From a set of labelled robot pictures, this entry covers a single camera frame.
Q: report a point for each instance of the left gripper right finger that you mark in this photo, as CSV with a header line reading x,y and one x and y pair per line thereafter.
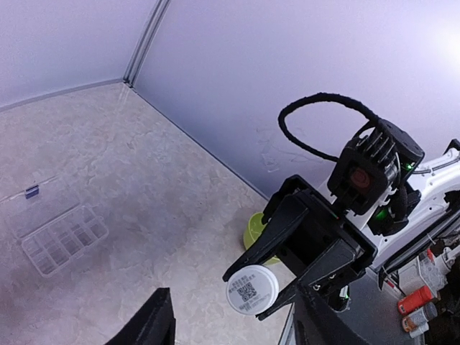
x,y
315,323

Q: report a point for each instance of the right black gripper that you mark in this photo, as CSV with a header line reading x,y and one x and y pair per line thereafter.
x,y
313,238

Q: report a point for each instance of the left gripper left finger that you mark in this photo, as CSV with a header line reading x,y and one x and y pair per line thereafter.
x,y
154,323

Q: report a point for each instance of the white pill bottle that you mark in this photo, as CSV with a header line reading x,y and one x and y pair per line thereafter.
x,y
252,290

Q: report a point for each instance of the clear plastic pill organizer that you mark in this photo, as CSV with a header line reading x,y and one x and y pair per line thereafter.
x,y
52,224

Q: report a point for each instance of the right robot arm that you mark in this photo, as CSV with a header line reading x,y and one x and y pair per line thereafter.
x,y
376,211

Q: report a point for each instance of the green plastic bowl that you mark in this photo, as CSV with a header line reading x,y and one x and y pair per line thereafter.
x,y
254,229

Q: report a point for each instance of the grey background bottle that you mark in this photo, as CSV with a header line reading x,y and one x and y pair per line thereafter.
x,y
418,317

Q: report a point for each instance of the orange cap background bottle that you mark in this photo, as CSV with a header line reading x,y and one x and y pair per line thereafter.
x,y
414,300

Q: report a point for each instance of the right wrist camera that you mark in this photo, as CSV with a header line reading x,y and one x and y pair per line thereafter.
x,y
358,181

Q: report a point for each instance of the right aluminium frame post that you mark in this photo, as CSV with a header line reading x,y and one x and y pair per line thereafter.
x,y
144,42

